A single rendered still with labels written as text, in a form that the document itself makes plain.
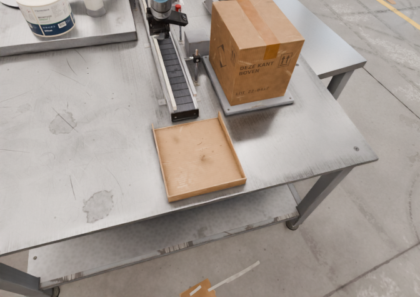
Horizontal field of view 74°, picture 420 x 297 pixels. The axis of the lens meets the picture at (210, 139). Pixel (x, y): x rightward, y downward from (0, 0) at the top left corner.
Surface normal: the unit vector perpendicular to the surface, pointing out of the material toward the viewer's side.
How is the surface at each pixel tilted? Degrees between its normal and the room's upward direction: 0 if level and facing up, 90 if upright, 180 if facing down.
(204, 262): 0
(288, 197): 0
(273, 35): 0
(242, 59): 90
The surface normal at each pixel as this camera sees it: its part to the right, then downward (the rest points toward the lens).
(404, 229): 0.05, -0.58
